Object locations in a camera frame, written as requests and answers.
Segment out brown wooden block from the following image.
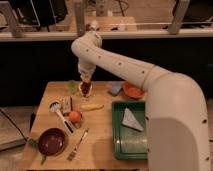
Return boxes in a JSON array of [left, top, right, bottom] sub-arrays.
[[62, 96, 72, 114]]

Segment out green plastic tray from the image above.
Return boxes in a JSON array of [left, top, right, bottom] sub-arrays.
[[111, 101, 148, 160]]

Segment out grey folded cloth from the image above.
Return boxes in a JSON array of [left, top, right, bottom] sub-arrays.
[[122, 108, 144, 132]]

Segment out yellow banana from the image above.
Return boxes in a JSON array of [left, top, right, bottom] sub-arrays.
[[81, 104, 104, 111]]

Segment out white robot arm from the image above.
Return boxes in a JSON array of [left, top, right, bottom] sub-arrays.
[[71, 31, 211, 171]]

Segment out orange plate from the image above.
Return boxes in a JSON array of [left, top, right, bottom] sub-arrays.
[[122, 82, 144, 99]]

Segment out silver fork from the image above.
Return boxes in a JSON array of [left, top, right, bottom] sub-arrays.
[[67, 128, 89, 161]]

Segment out black cable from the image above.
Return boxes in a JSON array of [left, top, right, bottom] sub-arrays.
[[0, 108, 28, 142]]

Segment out green leafy vegetable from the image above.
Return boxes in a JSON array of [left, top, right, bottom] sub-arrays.
[[27, 138, 46, 165]]

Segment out green grapes bunch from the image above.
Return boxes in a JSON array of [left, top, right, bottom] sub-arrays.
[[67, 80, 77, 94]]

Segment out orange fruit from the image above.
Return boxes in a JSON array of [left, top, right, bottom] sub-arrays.
[[69, 111, 82, 123]]

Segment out blue sponge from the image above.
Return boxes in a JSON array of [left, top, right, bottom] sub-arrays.
[[108, 82, 122, 96]]

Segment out white handled measuring spoon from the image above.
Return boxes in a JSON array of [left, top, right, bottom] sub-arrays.
[[50, 102, 74, 133]]

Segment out dark red bowl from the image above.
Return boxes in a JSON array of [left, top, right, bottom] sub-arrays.
[[38, 128, 68, 156]]

